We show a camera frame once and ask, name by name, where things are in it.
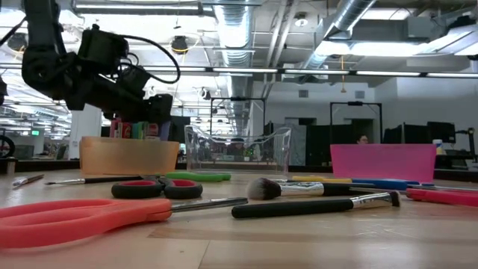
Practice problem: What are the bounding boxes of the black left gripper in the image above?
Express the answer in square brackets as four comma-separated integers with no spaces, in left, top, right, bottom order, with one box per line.
[65,67,175,126]

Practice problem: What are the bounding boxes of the blue paint bottle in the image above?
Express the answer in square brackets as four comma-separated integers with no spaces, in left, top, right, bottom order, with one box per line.
[145,121,173,142]

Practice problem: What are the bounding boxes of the thin black-handled paint brush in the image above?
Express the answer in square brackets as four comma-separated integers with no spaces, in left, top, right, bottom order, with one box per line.
[44,175,145,186]

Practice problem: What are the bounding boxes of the black and red scissors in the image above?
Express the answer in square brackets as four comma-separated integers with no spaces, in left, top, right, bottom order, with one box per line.
[111,173,205,200]

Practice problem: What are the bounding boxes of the green marker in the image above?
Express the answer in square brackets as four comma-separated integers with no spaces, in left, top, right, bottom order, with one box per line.
[160,170,232,183]

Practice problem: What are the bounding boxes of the orange-handled scissors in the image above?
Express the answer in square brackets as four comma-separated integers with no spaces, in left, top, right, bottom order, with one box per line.
[0,197,249,250]

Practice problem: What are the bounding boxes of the small brown-handled paint brush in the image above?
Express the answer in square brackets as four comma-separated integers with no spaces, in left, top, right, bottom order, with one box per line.
[12,173,45,188]

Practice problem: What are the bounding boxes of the fluffy black-handled makeup brush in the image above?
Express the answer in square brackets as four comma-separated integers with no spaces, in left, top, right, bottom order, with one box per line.
[246,177,374,201]

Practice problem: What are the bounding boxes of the orange translucent plastic bin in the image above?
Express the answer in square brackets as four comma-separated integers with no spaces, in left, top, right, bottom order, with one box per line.
[79,136,181,176]

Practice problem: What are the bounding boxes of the white square column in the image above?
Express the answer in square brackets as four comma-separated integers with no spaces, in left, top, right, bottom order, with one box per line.
[69,104,102,160]

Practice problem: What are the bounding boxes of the black desk monitor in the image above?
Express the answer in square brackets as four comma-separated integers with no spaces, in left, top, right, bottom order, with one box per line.
[427,121,456,143]
[170,115,191,144]
[402,123,430,145]

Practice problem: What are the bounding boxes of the clear plastic bin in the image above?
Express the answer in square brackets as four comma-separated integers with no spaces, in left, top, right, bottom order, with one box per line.
[184,124,293,175]

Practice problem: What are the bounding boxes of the grey office chair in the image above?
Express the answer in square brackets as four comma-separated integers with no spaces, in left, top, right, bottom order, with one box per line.
[10,144,35,161]

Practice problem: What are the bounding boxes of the long linear ceiling light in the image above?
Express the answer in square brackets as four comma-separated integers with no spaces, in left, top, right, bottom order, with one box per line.
[0,63,478,79]

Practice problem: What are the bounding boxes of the pink translucent plastic bin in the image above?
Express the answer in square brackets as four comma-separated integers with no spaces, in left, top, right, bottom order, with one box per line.
[330,143,437,184]

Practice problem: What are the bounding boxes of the black ceiling device yellow cable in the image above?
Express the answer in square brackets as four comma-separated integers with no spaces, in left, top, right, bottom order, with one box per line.
[7,32,28,52]
[170,35,190,55]

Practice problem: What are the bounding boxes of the black background rig frame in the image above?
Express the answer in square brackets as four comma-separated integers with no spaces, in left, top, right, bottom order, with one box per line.
[209,96,267,137]
[329,101,383,145]

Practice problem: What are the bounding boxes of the silver spiral ceiling duct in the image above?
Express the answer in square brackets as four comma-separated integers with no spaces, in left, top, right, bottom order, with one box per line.
[298,0,378,72]
[213,0,258,68]

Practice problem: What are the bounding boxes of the yellow hanging cord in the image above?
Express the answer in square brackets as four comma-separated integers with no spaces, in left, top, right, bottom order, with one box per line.
[338,55,347,94]

